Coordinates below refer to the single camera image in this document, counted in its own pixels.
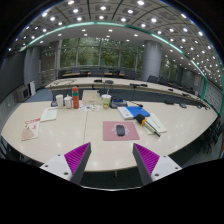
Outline colourful sticker sheet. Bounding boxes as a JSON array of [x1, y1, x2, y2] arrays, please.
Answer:
[[78, 104, 101, 113]]

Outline white cardboard box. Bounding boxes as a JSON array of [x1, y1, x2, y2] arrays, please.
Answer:
[[81, 89, 103, 106]]

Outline cream paper with red header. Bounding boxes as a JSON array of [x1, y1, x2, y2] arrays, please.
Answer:
[[39, 106, 59, 123]]

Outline red and white brochure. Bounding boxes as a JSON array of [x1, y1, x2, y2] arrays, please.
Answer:
[[20, 117, 42, 142]]

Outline ceiling lights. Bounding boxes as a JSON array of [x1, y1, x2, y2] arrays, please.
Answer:
[[6, 0, 224, 88]]

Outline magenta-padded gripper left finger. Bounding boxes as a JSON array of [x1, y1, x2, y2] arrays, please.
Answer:
[[39, 141, 93, 186]]

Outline green-printed paper cup with straw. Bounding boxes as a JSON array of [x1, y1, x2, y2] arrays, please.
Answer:
[[101, 89, 112, 109]]

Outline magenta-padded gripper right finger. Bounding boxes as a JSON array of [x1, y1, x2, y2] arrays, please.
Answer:
[[131, 142, 183, 187]]

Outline long curved conference table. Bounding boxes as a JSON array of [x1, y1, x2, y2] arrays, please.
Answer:
[[44, 77, 209, 108]]

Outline blue and white book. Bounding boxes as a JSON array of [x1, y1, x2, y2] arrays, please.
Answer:
[[117, 105, 151, 120]]

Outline grey box cabinet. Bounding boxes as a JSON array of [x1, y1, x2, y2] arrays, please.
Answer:
[[14, 85, 31, 103]]

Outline pink mouse pad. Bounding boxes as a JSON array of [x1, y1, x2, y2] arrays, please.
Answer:
[[102, 120, 141, 142]]

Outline white standing panel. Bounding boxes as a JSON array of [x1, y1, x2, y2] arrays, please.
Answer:
[[29, 80, 37, 97]]

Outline white lidded mug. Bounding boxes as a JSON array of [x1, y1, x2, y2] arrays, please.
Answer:
[[63, 94, 73, 110]]

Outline red bottle with green band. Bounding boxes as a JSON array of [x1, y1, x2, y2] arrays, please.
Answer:
[[71, 86, 80, 110]]

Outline black gooseneck microphone console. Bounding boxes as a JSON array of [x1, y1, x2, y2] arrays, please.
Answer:
[[109, 96, 144, 109], [50, 88, 59, 108]]

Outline black microphone with yellow ring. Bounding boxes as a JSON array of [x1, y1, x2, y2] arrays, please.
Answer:
[[134, 113, 162, 138]]

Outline black computer mouse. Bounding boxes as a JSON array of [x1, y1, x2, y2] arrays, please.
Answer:
[[115, 124, 126, 137]]

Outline dark office chairs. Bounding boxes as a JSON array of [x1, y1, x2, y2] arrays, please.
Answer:
[[58, 68, 224, 154]]

